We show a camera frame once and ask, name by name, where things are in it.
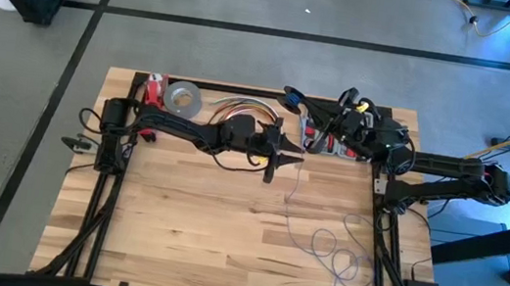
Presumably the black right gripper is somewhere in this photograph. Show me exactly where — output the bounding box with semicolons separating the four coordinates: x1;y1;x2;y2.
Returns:
278;80;384;160

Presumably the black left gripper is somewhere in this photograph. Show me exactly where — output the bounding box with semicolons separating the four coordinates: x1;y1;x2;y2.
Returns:
245;113;311;190

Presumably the blue cord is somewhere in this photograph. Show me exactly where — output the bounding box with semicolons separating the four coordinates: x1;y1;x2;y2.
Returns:
260;91;400;286

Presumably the red tape dispenser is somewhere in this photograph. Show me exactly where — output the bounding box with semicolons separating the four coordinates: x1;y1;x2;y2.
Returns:
141;71;171;109

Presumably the black clamp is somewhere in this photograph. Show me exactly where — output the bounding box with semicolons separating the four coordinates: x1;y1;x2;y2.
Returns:
60;133;95;156

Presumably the bundle of coloured wires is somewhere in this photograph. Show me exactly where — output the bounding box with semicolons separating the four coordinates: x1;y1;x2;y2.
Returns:
207;91;287;135

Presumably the black metal rig frame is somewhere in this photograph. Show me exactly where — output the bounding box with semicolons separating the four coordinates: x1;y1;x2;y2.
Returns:
0;52;510;286

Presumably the grey duct tape roll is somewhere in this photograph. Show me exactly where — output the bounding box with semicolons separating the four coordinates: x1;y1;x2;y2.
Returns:
160;78;206;121

